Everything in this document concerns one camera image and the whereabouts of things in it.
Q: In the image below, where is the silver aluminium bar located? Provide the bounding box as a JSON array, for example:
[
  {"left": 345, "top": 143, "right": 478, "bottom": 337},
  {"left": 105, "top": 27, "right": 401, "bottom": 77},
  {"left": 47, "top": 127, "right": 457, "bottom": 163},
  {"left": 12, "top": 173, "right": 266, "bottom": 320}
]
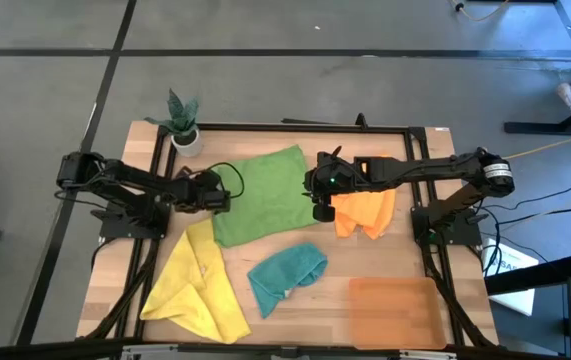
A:
[{"left": 119, "top": 343, "right": 459, "bottom": 360}]

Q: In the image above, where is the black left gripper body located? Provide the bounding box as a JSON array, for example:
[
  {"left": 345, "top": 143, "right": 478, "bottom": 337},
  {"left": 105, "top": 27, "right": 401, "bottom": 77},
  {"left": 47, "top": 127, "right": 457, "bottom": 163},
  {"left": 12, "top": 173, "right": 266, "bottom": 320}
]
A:
[{"left": 174, "top": 168, "right": 232, "bottom": 215}]

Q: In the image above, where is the potted plant in grey pot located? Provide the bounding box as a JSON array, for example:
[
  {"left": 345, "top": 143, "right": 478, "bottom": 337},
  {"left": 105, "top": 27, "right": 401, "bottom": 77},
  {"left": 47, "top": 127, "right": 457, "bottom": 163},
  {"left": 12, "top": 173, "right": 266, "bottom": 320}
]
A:
[{"left": 143, "top": 88, "right": 204, "bottom": 158}]

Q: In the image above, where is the teal microfiber towel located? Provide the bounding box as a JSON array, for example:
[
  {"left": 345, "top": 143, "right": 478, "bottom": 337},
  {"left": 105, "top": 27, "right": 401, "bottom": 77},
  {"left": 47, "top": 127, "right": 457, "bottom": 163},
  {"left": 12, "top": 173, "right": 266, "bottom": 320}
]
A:
[{"left": 247, "top": 242, "right": 329, "bottom": 320}]

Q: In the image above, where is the yellow microfiber towel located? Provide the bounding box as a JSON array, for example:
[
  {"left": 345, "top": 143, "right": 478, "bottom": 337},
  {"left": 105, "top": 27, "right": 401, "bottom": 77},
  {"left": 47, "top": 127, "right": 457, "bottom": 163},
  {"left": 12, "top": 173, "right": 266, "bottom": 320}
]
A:
[{"left": 139, "top": 218, "right": 252, "bottom": 345}]

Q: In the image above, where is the black beam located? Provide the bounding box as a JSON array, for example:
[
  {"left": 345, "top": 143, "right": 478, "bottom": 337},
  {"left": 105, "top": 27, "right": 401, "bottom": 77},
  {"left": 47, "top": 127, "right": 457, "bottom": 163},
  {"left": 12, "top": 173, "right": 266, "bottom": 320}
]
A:
[{"left": 484, "top": 252, "right": 571, "bottom": 296}]

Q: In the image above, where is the black left wrist camera cable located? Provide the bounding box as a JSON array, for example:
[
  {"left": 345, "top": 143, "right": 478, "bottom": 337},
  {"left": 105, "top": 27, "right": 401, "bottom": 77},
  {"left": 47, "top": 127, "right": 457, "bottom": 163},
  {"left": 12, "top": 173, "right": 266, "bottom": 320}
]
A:
[{"left": 207, "top": 161, "right": 246, "bottom": 200}]

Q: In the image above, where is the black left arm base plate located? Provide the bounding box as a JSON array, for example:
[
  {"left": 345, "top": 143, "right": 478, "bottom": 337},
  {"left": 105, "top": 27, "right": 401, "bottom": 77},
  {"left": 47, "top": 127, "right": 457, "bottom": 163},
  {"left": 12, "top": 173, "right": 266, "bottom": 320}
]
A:
[{"left": 98, "top": 207, "right": 171, "bottom": 240}]

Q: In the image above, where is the green microfiber towel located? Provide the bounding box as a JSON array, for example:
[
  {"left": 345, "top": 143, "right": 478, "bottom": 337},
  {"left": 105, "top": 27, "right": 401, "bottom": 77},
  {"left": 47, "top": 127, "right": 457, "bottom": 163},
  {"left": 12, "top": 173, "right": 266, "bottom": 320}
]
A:
[{"left": 211, "top": 144, "right": 320, "bottom": 250}]

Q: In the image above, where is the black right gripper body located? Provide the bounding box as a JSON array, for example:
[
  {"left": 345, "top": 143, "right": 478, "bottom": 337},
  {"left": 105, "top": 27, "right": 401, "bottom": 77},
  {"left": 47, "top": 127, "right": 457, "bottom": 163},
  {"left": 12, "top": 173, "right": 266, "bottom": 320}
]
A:
[{"left": 303, "top": 145, "right": 361, "bottom": 224}]

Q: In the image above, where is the black horizontal bar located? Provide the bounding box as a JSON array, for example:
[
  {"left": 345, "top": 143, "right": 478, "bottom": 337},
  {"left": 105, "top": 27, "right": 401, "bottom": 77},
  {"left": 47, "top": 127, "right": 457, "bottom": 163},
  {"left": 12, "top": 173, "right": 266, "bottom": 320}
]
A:
[{"left": 0, "top": 339, "right": 571, "bottom": 360}]

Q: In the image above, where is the white printed box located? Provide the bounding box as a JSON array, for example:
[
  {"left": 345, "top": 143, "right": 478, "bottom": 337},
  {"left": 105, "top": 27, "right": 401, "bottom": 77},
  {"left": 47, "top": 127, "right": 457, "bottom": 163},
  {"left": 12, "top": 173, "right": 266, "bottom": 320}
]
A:
[{"left": 482, "top": 238, "right": 540, "bottom": 317}]

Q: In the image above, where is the yellow extension cable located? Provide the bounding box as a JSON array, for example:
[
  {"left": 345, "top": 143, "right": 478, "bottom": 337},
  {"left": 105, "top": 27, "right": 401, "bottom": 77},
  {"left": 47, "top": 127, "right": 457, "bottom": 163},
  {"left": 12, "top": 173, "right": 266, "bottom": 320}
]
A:
[{"left": 504, "top": 123, "right": 571, "bottom": 160}]

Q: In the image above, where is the yellow cable with black plug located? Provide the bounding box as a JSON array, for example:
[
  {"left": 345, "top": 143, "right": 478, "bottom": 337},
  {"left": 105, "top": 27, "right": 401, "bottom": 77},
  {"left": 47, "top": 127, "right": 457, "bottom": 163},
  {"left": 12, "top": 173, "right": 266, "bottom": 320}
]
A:
[{"left": 450, "top": 0, "right": 511, "bottom": 22}]

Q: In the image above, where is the black metal table frame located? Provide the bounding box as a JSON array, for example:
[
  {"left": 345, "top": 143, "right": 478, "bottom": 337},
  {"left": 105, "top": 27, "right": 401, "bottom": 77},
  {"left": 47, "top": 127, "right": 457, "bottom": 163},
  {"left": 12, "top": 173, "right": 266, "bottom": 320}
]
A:
[{"left": 82, "top": 122, "right": 499, "bottom": 351}]

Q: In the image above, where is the black desk base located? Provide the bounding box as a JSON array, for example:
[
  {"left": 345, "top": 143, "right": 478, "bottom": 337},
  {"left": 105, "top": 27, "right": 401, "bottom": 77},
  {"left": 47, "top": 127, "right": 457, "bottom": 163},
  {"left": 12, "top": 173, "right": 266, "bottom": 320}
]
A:
[{"left": 503, "top": 92, "right": 571, "bottom": 136}]

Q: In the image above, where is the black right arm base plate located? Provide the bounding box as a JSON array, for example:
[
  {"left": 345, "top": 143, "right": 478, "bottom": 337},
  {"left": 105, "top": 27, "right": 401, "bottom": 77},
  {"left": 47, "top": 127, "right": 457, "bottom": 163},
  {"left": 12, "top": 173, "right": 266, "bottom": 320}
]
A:
[{"left": 411, "top": 205, "right": 484, "bottom": 247}]

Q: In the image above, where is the orange microfiber towel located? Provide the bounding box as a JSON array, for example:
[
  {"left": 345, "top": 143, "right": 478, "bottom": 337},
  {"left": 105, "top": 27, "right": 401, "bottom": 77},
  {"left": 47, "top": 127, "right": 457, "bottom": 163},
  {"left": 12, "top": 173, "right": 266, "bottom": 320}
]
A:
[{"left": 330, "top": 154, "right": 397, "bottom": 240}]

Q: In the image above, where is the orange plastic basket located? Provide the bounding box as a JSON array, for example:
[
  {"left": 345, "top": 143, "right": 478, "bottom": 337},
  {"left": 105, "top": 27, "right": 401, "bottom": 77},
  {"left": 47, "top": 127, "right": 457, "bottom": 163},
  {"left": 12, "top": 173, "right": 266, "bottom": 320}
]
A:
[{"left": 348, "top": 277, "right": 447, "bottom": 350}]

